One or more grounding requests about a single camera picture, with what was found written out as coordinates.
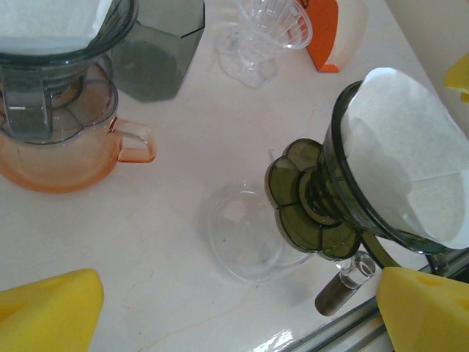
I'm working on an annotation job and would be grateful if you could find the orange translucent server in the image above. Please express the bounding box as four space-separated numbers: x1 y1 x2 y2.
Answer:
0 78 158 194

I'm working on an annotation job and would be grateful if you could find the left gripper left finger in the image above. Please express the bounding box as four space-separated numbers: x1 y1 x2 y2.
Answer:
0 268 106 352

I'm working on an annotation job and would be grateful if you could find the white paper coffee filter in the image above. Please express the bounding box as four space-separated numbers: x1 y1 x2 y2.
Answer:
340 67 469 250
0 0 117 54

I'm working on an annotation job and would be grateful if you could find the clear plastic coffee dripper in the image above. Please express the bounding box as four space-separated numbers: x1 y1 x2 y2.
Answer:
214 0 314 88

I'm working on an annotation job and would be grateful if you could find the grey faceted server cup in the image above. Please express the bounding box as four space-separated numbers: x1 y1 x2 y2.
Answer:
109 0 206 103

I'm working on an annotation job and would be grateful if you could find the grey translucent coffee dripper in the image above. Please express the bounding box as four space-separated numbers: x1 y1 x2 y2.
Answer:
0 0 139 146

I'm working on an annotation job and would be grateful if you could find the dark green coffee dripper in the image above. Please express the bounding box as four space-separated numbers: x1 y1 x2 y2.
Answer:
264 80 469 276

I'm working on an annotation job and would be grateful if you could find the orange-white filter box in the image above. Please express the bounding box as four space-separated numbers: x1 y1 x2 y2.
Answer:
298 0 369 73

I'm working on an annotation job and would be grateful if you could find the clear glass server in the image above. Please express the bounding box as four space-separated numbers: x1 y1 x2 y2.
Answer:
207 148 377 317

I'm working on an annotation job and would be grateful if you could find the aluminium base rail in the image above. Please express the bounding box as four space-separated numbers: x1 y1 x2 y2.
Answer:
252 249 469 352

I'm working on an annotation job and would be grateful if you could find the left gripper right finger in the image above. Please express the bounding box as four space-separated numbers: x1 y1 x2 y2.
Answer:
376 266 469 352

